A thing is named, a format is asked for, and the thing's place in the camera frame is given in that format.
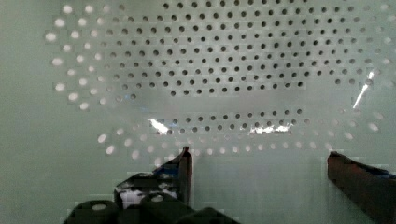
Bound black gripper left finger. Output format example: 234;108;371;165
63;147;240;224

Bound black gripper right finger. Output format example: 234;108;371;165
327;151;396;224

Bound green oval plastic strainer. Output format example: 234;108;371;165
1;0;395;224

